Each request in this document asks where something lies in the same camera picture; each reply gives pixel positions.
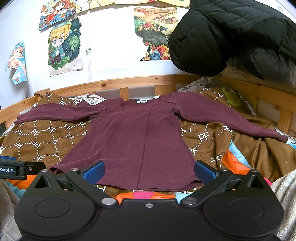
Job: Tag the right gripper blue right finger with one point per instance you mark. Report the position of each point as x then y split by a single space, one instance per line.
209 175

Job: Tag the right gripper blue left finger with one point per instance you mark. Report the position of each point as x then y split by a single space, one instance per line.
89 175

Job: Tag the maroon long-sleeve top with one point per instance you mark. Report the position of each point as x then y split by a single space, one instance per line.
140 144

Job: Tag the orange and blue blanket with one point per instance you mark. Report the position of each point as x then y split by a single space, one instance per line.
233 159

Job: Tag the brown PF patterned duvet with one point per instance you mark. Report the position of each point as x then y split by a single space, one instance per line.
49 141

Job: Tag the beige fleece blanket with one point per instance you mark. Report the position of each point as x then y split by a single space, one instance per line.
285 190

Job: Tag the yellow-green cloth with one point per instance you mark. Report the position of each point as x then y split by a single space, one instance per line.
232 97

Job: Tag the black puffer jacket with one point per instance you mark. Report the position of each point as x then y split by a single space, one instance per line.
256 38

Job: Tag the wooden bed frame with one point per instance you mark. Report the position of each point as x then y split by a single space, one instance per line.
253 88

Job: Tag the small peeling wall poster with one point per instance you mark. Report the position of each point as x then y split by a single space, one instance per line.
17 62

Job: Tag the anime boy wall poster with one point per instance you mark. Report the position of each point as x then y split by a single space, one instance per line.
64 47

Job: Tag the landscape cartoon wall poster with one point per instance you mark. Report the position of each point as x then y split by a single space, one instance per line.
154 26

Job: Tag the red-haired character wall poster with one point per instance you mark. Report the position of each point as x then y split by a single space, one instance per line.
55 11

